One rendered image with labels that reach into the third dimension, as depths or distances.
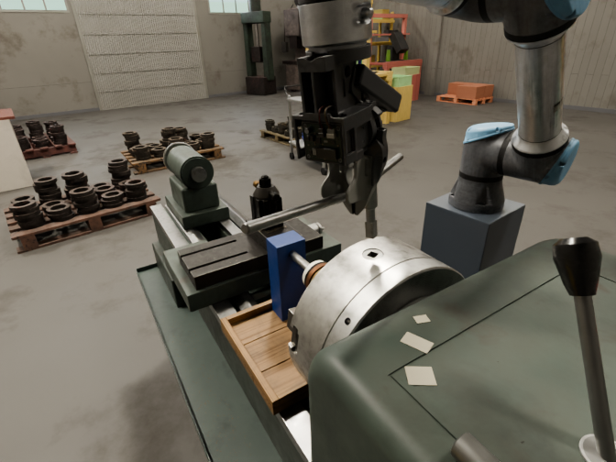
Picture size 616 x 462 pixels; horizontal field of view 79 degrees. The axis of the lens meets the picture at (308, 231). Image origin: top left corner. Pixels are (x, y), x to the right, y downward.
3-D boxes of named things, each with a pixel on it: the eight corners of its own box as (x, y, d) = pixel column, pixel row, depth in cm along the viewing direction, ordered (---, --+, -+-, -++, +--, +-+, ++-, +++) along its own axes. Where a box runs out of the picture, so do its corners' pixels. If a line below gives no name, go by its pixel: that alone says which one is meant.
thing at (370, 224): (368, 231, 59) (365, 163, 53) (380, 234, 58) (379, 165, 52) (361, 237, 58) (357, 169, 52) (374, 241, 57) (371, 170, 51)
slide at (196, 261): (323, 247, 124) (323, 236, 122) (196, 291, 105) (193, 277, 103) (295, 227, 138) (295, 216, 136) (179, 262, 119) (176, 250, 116)
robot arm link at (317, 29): (325, 3, 43) (390, -7, 38) (329, 47, 45) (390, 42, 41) (283, 7, 38) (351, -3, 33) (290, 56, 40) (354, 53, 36)
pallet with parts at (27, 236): (8, 221, 375) (-11, 176, 354) (139, 190, 444) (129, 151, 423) (14, 255, 313) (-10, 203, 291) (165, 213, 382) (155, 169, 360)
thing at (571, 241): (605, 294, 30) (627, 242, 28) (585, 308, 28) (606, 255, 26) (554, 271, 33) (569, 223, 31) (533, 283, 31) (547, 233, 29)
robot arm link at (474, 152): (471, 162, 113) (479, 115, 107) (517, 171, 104) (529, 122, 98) (450, 170, 106) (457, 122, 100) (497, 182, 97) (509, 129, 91)
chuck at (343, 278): (448, 357, 78) (462, 229, 63) (326, 445, 66) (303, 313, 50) (416, 332, 85) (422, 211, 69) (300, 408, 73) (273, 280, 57)
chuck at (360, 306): (463, 368, 76) (480, 237, 60) (337, 462, 63) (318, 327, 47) (448, 357, 78) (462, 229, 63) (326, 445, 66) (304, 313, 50)
